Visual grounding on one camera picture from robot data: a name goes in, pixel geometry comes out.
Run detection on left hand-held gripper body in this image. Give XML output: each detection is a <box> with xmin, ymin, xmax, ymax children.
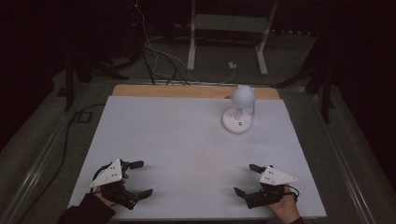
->
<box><xmin>89</xmin><ymin>159</ymin><xmax>140</xmax><ymax>211</ymax></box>

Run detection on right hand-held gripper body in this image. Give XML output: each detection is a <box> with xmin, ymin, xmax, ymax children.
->
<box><xmin>245</xmin><ymin>164</ymin><xmax>299</xmax><ymax>210</ymax></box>

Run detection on person's left hand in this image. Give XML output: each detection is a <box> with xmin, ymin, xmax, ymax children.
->
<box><xmin>92</xmin><ymin>173</ymin><xmax>129</xmax><ymax>209</ymax></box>

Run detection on person's right hand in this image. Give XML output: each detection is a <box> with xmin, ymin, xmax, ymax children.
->
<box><xmin>266</xmin><ymin>184</ymin><xmax>302</xmax><ymax>224</ymax></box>

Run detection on white table mat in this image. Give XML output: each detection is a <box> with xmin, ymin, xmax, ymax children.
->
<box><xmin>67</xmin><ymin>94</ymin><xmax>328</xmax><ymax>222</ymax></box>

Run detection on white round-head desk lamp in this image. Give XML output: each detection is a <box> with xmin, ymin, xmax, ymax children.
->
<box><xmin>221</xmin><ymin>84</ymin><xmax>258</xmax><ymax>135</ymax></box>

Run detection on black tripod stand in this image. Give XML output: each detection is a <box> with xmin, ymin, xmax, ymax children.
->
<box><xmin>57</xmin><ymin>50</ymin><xmax>129</xmax><ymax>113</ymax></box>
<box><xmin>270</xmin><ymin>31</ymin><xmax>338</xmax><ymax>124</ymax></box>

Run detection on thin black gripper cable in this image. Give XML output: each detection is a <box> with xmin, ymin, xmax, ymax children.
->
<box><xmin>282</xmin><ymin>185</ymin><xmax>301</xmax><ymax>200</ymax></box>

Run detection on long black floor cable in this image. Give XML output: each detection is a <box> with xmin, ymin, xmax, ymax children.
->
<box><xmin>17</xmin><ymin>103</ymin><xmax>106</xmax><ymax>224</ymax></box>

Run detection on black cable bundle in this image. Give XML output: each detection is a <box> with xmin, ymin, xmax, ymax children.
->
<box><xmin>140</xmin><ymin>46</ymin><xmax>191</xmax><ymax>87</ymax></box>

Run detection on white cable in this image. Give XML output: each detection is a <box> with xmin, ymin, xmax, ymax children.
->
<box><xmin>135</xmin><ymin>2</ymin><xmax>236</xmax><ymax>84</ymax></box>

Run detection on white metal stand frame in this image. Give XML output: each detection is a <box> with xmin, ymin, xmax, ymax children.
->
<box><xmin>186</xmin><ymin>0</ymin><xmax>278</xmax><ymax>77</ymax></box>

